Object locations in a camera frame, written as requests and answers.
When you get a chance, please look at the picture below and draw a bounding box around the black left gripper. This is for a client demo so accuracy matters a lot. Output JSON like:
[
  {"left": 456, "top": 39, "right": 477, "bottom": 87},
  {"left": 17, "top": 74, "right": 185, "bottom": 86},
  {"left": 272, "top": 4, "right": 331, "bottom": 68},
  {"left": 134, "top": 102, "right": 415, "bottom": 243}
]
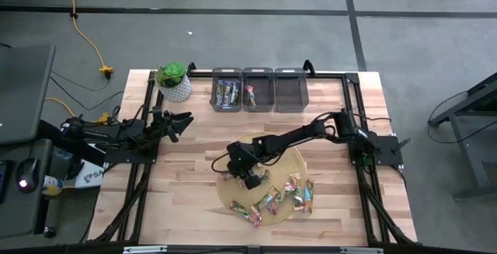
[{"left": 149, "top": 106, "right": 195, "bottom": 144}]

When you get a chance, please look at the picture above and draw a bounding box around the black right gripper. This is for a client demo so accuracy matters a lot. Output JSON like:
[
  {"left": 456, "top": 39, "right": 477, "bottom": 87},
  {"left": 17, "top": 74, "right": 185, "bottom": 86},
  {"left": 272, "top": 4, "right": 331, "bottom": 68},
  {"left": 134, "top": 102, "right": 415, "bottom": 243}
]
[{"left": 226, "top": 140, "right": 264, "bottom": 191}]

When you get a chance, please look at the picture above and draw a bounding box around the blue Quaker Chewy granola bar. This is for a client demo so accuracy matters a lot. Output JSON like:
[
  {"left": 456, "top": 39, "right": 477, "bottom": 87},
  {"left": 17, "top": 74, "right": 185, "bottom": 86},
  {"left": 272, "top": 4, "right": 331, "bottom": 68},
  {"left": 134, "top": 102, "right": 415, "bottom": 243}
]
[
  {"left": 231, "top": 80, "right": 242, "bottom": 106},
  {"left": 215, "top": 80, "right": 225, "bottom": 106},
  {"left": 223, "top": 80, "right": 233, "bottom": 107}
]

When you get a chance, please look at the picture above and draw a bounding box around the round woven straw placemat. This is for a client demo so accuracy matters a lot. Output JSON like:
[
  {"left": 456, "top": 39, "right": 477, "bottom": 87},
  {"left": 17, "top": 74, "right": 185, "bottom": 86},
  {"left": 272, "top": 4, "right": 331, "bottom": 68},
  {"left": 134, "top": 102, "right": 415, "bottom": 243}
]
[{"left": 215, "top": 131, "right": 308, "bottom": 226}]

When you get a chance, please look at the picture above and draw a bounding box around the succulent in white patterned pot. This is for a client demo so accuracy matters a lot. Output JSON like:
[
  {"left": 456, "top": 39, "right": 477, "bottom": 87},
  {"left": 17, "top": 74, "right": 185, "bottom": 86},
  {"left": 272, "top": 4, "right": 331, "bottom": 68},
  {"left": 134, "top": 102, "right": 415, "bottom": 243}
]
[{"left": 154, "top": 61, "right": 193, "bottom": 104}]

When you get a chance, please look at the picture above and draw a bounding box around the grey translucent plastic bin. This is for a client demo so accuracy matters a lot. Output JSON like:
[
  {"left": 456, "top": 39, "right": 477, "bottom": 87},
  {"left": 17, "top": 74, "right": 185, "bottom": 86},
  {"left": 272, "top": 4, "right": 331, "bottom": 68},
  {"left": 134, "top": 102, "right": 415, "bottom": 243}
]
[
  {"left": 242, "top": 66, "right": 276, "bottom": 113},
  {"left": 273, "top": 66, "right": 311, "bottom": 114},
  {"left": 210, "top": 66, "right": 245, "bottom": 113}
]

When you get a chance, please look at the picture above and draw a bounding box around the white printed box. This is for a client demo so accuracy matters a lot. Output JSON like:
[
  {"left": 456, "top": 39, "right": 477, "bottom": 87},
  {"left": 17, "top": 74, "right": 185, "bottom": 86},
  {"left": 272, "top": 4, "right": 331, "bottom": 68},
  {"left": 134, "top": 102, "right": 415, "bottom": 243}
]
[{"left": 73, "top": 159, "right": 106, "bottom": 190}]

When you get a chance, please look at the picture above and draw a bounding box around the black floor tape strip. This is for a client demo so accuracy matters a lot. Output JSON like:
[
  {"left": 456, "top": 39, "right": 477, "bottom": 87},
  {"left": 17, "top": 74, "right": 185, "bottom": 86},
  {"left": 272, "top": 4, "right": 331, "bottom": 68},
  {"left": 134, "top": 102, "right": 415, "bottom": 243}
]
[
  {"left": 0, "top": 4, "right": 497, "bottom": 19},
  {"left": 340, "top": 0, "right": 368, "bottom": 72}
]

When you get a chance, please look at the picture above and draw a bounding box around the white and yellow bottle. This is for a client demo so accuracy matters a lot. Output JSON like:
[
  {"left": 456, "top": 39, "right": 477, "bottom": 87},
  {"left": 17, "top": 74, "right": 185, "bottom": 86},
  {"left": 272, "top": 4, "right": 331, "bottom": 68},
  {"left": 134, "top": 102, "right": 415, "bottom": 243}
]
[{"left": 41, "top": 174, "right": 65, "bottom": 197}]

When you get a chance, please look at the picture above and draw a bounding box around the black computer mouse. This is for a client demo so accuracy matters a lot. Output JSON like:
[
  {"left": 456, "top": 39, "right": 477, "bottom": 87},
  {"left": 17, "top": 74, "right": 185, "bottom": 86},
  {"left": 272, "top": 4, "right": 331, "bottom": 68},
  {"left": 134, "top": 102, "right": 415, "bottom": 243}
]
[{"left": 15, "top": 157, "right": 40, "bottom": 194}]

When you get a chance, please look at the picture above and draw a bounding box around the grey side desk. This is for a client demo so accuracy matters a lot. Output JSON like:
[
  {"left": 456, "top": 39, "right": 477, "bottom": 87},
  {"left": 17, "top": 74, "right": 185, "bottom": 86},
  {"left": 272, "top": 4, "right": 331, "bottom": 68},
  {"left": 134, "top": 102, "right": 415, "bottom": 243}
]
[{"left": 0, "top": 137, "right": 54, "bottom": 240}]

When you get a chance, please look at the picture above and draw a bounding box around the grey metal side table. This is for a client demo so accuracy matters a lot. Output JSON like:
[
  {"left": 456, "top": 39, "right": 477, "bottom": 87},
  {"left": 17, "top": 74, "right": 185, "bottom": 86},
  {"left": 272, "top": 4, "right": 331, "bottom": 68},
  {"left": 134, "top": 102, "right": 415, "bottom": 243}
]
[{"left": 426, "top": 71, "right": 497, "bottom": 200}]

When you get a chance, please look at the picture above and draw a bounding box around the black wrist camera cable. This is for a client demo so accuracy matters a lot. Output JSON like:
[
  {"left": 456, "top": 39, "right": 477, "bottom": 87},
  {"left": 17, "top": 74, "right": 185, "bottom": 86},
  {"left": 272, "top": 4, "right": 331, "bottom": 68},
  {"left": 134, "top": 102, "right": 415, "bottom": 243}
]
[{"left": 211, "top": 151, "right": 235, "bottom": 174}]

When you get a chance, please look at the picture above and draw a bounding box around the yellow extension cord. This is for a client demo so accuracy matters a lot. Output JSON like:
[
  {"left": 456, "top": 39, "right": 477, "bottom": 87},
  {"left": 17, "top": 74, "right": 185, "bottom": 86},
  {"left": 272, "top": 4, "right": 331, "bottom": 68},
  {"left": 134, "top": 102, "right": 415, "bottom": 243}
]
[
  {"left": 57, "top": 0, "right": 113, "bottom": 75},
  {"left": 44, "top": 97, "right": 113, "bottom": 126}
]

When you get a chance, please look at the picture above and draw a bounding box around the black floor cable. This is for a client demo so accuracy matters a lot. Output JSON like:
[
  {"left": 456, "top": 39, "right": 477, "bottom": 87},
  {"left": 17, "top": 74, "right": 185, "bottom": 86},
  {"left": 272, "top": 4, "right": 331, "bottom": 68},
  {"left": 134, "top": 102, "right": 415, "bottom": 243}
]
[{"left": 50, "top": 71, "right": 125, "bottom": 112}]

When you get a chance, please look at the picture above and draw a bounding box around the silver metal bracket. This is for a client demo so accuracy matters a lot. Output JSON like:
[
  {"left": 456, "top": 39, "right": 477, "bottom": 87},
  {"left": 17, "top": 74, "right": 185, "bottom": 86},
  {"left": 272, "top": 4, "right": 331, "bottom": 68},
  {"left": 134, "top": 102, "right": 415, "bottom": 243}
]
[
  {"left": 340, "top": 247, "right": 384, "bottom": 254},
  {"left": 123, "top": 245, "right": 168, "bottom": 254}
]

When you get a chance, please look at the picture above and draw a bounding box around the black aluminium table frame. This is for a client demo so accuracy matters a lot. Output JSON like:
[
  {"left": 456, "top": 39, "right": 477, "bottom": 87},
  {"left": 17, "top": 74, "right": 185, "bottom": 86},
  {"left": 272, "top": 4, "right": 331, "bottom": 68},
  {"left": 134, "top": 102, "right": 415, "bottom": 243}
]
[{"left": 87, "top": 69, "right": 419, "bottom": 247}]

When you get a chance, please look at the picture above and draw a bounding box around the black cable by side table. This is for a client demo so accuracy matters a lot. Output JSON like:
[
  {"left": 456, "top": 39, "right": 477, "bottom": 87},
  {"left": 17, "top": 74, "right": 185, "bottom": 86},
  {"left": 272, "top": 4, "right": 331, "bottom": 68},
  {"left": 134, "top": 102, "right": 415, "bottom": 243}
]
[{"left": 426, "top": 89, "right": 497, "bottom": 146}]

